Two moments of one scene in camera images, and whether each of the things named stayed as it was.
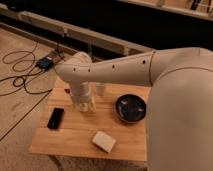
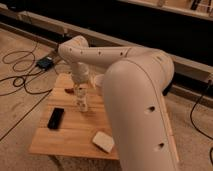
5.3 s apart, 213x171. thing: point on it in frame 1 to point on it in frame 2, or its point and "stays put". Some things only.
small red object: (67, 90) stays put
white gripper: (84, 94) to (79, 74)
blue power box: (45, 63) stays put
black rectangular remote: (55, 118) stays put
